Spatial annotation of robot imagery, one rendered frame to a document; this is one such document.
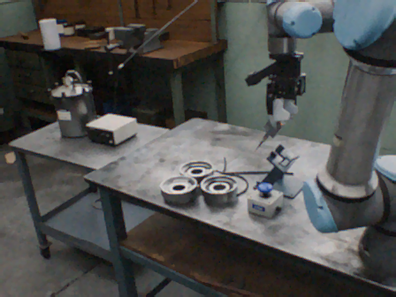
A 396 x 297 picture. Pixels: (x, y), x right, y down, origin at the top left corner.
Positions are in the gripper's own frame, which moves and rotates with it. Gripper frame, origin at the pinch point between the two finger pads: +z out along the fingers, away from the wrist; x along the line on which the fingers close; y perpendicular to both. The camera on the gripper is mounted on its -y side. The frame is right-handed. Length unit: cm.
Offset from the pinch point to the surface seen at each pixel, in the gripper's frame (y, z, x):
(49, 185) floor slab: -202, 100, 55
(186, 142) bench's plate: -42.9, 19.7, 13.5
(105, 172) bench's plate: -53, 20, -18
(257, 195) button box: 1.8, 15.2, -14.7
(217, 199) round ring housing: -9.1, 17.6, -18.0
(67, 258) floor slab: -124, 100, 6
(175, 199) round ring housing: -19.4, 17.5, -23.5
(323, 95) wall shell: -40, 44, 150
